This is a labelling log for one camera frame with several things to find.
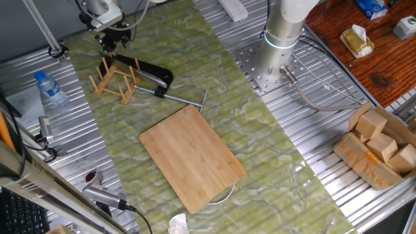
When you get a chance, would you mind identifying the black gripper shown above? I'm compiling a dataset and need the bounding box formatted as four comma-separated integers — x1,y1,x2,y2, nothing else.
95,19,133,55

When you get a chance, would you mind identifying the bamboo cutting board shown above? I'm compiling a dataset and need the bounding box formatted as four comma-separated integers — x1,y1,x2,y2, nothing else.
138,103,247,215

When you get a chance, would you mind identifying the wooden dish rack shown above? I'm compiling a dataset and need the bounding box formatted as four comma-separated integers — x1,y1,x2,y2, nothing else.
88,48,143,105

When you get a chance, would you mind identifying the black C-clamp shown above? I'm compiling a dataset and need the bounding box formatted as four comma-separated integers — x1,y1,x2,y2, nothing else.
99,53,218,114

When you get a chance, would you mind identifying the aluminium pole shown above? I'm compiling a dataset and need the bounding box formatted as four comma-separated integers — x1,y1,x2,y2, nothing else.
21,0,68,62

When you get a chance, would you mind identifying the plastic water bottle blue cap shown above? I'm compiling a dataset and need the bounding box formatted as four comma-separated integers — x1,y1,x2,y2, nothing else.
34,70,71,109

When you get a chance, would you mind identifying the white paper sheet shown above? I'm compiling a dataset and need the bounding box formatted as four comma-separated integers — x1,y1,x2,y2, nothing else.
5,84,46,129

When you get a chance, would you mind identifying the white power strip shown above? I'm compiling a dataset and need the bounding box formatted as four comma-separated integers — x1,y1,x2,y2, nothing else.
216,0,250,23

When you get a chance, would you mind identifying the glass cup with red liquid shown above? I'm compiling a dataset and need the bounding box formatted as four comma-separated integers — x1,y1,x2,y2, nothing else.
73,160,104,188

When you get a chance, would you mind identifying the orange pole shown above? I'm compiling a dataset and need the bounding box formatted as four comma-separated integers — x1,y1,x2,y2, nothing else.
0,110,16,153

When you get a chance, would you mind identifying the green marble pattern mat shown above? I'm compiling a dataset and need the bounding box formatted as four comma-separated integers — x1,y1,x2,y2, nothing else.
63,0,358,234

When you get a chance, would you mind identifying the crumpled white tissue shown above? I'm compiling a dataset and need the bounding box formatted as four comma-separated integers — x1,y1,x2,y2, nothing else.
167,213,190,234

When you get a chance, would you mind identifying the black keyboard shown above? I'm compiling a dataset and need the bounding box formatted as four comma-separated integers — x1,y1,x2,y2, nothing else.
0,188,51,234

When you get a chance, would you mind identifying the yellow tissue pack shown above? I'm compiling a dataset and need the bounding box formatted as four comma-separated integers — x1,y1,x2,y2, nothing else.
339,24,376,60

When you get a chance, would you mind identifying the blue tissue pack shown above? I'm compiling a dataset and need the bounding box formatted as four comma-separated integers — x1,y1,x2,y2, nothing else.
354,0,389,20

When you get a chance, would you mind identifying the pale wooden block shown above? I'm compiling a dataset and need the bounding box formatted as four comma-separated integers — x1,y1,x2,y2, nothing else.
354,109,388,140
387,143,416,176
366,132,399,163

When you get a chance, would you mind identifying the brown wooden table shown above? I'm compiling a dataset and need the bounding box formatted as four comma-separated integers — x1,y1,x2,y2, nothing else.
305,0,416,109

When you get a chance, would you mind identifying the brown cardboard box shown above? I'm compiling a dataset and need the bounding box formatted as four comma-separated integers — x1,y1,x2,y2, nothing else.
332,101,416,192

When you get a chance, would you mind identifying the grey emergency button box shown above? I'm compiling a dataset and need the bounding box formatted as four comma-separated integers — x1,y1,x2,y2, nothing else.
393,15,416,40

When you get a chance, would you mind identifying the black cable ring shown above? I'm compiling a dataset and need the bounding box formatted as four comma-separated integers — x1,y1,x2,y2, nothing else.
47,44,70,60

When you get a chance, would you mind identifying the small grey camera on mount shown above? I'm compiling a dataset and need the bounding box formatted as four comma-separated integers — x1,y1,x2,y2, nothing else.
34,116,66,163

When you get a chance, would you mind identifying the thick black cable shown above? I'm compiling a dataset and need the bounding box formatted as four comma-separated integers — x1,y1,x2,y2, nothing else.
0,92,27,179

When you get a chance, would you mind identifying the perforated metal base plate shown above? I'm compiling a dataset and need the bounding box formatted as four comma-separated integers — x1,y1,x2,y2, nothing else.
232,42,308,94

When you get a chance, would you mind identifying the silver ribbed camera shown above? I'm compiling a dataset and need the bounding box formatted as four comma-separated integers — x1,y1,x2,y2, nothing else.
81,183,128,211

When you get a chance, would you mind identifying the grey metal frame beam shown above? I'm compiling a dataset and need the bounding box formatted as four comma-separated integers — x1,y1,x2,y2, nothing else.
0,139,131,234

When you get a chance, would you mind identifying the black camera cable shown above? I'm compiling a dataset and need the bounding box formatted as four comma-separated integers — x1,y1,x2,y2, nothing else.
125,203,153,234

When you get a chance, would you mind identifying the grey braided hose cable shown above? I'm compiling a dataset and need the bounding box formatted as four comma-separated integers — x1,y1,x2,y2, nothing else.
279,64,371,112

